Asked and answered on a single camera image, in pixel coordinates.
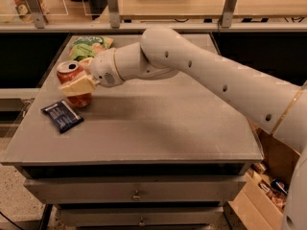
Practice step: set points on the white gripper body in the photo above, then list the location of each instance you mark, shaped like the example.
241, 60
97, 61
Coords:
103, 67

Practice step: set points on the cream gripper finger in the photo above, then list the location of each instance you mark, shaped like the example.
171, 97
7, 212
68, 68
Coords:
82, 85
85, 64

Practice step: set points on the red coke can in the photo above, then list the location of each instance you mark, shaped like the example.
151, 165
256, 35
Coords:
67, 71

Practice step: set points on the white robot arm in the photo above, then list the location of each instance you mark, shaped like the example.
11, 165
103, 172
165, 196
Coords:
277, 106

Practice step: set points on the blue rxbar blueberry wrapper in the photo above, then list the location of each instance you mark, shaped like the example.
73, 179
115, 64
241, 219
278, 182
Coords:
62, 116

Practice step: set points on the blue pepsi can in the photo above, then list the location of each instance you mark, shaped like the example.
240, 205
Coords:
279, 186

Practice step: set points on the green chip bag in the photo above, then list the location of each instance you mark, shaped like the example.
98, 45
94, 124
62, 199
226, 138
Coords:
89, 46

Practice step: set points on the grey lower drawer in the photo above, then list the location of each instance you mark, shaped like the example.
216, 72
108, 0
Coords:
140, 216

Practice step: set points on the grey drawer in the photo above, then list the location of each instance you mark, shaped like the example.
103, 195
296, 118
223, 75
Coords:
140, 216
132, 189

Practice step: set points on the grey upper drawer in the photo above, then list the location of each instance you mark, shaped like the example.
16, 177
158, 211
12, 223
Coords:
132, 189

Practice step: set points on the cardboard box of snacks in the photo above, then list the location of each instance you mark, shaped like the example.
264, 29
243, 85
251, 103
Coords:
258, 206

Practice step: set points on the left metal bracket post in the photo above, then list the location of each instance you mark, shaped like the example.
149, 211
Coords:
37, 13

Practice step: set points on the metal bracket post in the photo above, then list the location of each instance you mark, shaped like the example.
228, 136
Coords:
37, 13
228, 11
114, 16

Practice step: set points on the middle metal bracket post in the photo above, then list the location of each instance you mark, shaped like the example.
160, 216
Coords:
114, 16

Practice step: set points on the right metal bracket post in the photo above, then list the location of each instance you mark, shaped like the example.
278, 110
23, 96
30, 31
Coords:
228, 11

